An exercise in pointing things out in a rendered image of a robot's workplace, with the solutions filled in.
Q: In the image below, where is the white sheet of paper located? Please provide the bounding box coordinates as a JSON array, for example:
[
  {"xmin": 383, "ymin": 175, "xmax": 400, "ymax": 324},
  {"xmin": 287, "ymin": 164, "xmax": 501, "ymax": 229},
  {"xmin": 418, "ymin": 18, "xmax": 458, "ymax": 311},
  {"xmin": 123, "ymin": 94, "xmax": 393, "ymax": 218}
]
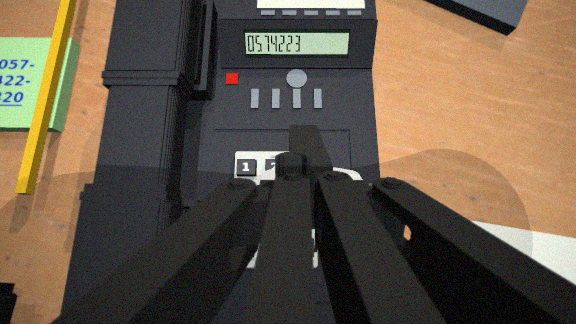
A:
[{"xmin": 472, "ymin": 221, "xmax": 576, "ymax": 284}]

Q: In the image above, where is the black telephone handset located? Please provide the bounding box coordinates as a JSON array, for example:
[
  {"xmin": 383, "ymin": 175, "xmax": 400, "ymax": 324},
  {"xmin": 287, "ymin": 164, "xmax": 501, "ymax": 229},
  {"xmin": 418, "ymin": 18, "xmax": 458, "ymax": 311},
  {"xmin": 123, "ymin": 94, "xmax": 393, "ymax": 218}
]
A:
[{"xmin": 60, "ymin": 0, "xmax": 206, "ymax": 315}]

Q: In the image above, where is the light green sticky note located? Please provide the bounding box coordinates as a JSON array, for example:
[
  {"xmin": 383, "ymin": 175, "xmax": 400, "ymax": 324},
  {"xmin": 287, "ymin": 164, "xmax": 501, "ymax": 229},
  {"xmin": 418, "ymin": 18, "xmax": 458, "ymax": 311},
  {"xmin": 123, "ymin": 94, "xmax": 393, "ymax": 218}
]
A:
[{"xmin": 0, "ymin": 37, "xmax": 80, "ymax": 132}]

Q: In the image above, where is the black desk phone body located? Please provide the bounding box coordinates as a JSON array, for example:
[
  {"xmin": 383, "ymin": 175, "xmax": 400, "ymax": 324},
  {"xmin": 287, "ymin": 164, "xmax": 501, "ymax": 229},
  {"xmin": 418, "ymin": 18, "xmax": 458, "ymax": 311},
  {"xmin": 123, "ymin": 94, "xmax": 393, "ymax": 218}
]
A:
[{"xmin": 180, "ymin": 0, "xmax": 380, "ymax": 211}]

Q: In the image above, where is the yellow pencil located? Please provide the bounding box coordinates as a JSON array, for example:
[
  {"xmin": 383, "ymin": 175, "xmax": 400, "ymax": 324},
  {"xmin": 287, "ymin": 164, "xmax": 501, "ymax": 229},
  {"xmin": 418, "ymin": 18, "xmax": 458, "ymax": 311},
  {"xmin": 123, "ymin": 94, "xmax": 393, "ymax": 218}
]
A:
[{"xmin": 14, "ymin": 0, "xmax": 77, "ymax": 195}]

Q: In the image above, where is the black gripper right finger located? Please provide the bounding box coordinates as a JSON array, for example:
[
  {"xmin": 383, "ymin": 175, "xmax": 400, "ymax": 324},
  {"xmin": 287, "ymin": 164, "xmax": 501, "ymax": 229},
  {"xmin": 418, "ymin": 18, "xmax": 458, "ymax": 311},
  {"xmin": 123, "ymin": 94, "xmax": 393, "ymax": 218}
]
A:
[{"xmin": 303, "ymin": 125, "xmax": 576, "ymax": 324}]

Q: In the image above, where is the grey pocket calculator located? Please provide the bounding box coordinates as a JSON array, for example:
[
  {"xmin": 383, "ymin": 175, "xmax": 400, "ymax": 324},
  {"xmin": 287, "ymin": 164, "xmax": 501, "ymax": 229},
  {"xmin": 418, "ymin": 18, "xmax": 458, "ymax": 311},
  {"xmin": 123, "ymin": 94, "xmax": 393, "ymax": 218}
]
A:
[{"xmin": 424, "ymin": 0, "xmax": 528, "ymax": 36}]

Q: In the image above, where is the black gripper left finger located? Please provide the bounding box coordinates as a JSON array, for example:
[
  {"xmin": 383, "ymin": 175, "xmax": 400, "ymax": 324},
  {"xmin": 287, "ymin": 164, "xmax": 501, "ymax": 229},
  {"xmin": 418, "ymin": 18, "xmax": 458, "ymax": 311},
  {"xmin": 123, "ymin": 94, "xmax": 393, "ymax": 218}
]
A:
[{"xmin": 50, "ymin": 125, "xmax": 316, "ymax": 324}]

